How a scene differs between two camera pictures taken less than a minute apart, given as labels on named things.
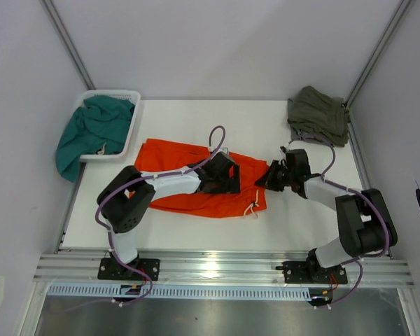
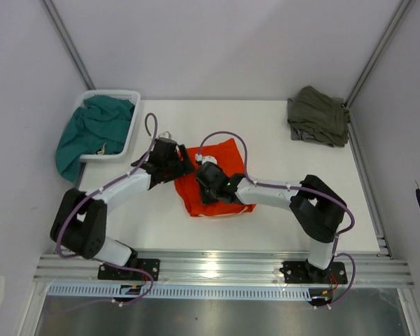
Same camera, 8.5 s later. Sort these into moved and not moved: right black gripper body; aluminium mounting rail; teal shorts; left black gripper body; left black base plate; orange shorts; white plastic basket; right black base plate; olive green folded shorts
Moved: left black gripper body; right black gripper body; orange shorts
Not moved: olive green folded shorts; left black base plate; teal shorts; right black base plate; white plastic basket; aluminium mounting rail
